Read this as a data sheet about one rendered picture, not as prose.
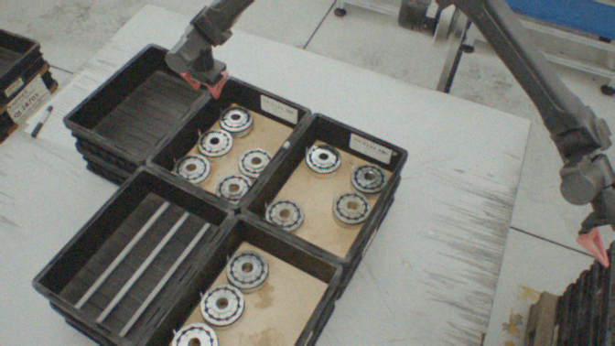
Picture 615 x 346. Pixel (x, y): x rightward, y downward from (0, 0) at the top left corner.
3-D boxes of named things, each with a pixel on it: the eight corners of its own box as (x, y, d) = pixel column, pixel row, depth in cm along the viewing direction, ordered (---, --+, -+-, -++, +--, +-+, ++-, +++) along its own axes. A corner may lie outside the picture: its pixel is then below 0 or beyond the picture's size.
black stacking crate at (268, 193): (313, 138, 160) (314, 112, 151) (402, 177, 152) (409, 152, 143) (242, 235, 138) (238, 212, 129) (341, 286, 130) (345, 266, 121)
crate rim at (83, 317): (144, 168, 139) (142, 163, 137) (238, 216, 130) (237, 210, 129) (31, 288, 117) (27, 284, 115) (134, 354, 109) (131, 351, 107)
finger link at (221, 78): (217, 109, 132) (212, 81, 125) (194, 98, 134) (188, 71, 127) (231, 92, 136) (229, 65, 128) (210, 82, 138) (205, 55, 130)
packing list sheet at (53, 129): (80, 69, 191) (80, 67, 191) (133, 86, 186) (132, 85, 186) (18, 129, 172) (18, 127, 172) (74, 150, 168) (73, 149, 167)
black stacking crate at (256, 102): (231, 102, 168) (228, 75, 159) (311, 137, 160) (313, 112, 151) (152, 189, 146) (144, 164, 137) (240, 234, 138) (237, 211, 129)
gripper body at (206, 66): (212, 84, 126) (209, 61, 120) (178, 70, 129) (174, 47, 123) (228, 69, 129) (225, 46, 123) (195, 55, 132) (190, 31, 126)
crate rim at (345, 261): (314, 115, 152) (314, 110, 150) (409, 156, 144) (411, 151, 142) (238, 216, 130) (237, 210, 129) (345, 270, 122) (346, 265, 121)
